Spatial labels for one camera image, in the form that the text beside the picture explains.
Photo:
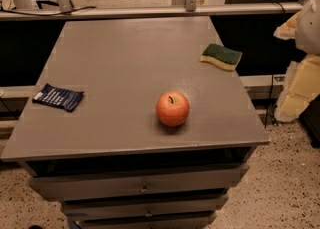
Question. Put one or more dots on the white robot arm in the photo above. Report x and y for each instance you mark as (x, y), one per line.
(308, 28)

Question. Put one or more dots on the red apple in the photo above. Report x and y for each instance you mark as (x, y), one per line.
(172, 109)

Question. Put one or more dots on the green and yellow sponge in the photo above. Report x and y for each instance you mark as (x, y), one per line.
(222, 57)

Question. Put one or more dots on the grey drawer cabinet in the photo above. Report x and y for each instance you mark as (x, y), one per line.
(123, 67)

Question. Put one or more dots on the dark blue snack packet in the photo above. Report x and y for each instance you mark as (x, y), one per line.
(57, 97)

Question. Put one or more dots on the middle grey drawer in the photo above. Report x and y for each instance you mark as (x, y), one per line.
(146, 206)

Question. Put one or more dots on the grey drawer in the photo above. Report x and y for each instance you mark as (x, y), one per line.
(134, 183)
(193, 220)
(146, 206)

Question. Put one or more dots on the bottom grey drawer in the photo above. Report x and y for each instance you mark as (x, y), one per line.
(193, 220)

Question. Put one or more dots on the grey metal railing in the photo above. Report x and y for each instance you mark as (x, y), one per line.
(89, 13)

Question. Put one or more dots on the top grey drawer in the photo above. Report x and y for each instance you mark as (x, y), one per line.
(134, 183)

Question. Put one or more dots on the yellow foam padding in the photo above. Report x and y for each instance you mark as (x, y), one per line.
(301, 86)

